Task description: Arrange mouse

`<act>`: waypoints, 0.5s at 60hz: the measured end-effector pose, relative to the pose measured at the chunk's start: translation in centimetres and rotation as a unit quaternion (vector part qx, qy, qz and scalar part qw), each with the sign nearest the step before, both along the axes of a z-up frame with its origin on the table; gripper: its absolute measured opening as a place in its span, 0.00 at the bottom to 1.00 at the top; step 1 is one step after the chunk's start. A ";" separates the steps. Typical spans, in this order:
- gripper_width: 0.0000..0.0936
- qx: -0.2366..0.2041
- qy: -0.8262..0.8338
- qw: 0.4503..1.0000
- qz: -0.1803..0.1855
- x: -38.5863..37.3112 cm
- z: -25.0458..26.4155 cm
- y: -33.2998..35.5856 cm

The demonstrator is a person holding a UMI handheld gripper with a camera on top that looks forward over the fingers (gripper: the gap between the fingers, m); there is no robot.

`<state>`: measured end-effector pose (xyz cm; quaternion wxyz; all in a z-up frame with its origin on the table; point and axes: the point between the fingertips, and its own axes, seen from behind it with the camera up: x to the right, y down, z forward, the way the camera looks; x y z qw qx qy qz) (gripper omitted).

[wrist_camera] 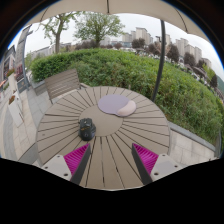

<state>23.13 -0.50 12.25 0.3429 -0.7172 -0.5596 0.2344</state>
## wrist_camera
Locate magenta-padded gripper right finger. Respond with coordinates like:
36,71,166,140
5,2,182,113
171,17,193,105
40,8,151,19
131,143,184,186

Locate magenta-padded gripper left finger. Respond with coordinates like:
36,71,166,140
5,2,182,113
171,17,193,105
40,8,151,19
41,143,92,186

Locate black computer mouse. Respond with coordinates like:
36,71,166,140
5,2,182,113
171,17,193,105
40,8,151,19
78,117,97,142

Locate lilac mouse pad with wrist rest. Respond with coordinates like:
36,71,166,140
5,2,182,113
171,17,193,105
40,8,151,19
97,94,137,118

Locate white flower planter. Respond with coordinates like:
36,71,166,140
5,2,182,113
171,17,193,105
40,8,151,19
7,94,24,128

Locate slatted outdoor chair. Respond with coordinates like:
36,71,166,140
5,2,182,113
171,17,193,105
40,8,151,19
44,68,88,104

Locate green hedge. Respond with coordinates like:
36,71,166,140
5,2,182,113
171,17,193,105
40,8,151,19
29,48,224,144

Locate dark umbrella pole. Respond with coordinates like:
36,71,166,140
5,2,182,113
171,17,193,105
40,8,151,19
150,19,167,103

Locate grey sign pillar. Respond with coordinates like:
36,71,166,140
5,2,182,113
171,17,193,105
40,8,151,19
14,24,34,93

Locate group of tall apartment buildings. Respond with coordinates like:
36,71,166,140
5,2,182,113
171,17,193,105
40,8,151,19
121,27,213,69

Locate thin-crowned tree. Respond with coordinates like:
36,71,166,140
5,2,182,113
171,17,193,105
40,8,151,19
39,11,81,54

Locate round-crowned tree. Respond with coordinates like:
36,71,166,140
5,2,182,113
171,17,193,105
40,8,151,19
73,12,125,49

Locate beige patio umbrella canopy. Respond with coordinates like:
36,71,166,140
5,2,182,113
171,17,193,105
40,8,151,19
26,0,211,43

